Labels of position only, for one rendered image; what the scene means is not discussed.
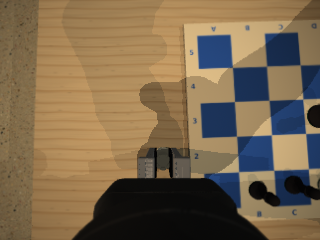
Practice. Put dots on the white chess rook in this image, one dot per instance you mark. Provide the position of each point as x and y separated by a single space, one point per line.
162 158

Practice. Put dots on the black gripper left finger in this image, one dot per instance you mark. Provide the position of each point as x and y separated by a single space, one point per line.
147 166

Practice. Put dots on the blue and cream chessboard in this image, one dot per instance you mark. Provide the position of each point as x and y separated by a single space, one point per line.
249 86

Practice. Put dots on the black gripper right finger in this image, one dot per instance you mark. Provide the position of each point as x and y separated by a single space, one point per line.
179 166

